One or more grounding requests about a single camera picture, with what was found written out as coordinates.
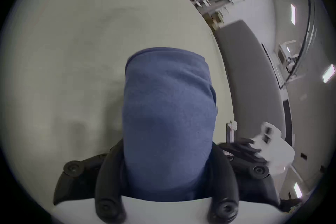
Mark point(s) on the blue garment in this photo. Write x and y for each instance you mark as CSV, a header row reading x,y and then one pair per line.
x,y
168,118

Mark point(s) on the grey padded headboard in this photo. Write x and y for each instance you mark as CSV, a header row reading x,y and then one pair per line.
x,y
249,73

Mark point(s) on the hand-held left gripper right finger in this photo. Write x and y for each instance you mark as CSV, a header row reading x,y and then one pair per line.
x,y
225,186

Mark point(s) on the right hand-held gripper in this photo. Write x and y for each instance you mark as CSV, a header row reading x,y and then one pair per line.
x,y
279,150

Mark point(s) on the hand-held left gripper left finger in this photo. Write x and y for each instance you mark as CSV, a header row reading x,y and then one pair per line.
x,y
106,178

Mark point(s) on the bed with pale sheet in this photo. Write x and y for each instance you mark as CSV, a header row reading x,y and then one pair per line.
x,y
78,60

